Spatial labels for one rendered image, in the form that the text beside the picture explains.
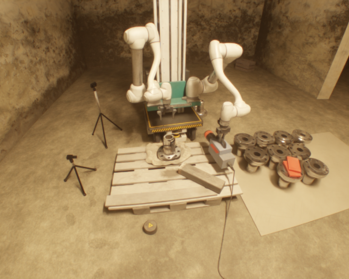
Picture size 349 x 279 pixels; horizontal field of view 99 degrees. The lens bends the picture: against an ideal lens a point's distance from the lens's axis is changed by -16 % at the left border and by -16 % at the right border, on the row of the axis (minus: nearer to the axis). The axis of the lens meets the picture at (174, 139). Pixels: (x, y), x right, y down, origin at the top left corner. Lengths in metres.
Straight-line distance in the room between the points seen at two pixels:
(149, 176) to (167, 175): 0.17
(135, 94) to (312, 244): 2.13
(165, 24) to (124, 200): 1.80
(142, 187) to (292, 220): 1.42
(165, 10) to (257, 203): 2.14
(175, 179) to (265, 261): 1.01
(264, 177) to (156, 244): 1.33
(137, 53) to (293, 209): 2.07
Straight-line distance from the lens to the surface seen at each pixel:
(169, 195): 1.58
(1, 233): 2.21
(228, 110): 1.52
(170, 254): 1.53
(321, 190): 2.38
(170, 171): 1.78
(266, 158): 1.99
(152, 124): 2.16
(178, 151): 1.95
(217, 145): 1.72
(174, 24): 2.13
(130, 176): 1.79
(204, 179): 1.62
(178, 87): 2.19
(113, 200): 1.63
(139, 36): 1.68
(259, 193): 1.96
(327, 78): 5.02
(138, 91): 1.86
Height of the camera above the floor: 1.46
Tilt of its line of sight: 37 degrees down
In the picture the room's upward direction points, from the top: straight up
